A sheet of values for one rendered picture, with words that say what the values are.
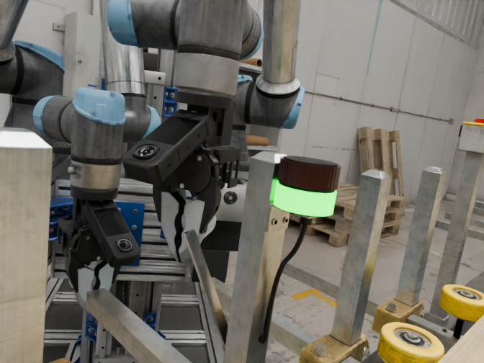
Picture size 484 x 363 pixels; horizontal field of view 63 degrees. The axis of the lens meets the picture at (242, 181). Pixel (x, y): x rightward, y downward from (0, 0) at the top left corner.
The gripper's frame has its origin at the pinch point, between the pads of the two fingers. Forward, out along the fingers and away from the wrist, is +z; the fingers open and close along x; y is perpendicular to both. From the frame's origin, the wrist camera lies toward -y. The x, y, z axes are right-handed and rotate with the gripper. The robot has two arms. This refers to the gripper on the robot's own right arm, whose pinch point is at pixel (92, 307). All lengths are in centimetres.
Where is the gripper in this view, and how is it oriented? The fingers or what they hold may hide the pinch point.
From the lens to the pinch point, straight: 73.0
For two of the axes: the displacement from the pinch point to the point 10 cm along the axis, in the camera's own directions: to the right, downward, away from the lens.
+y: -7.0, -2.1, 6.8
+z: -1.3, 9.8, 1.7
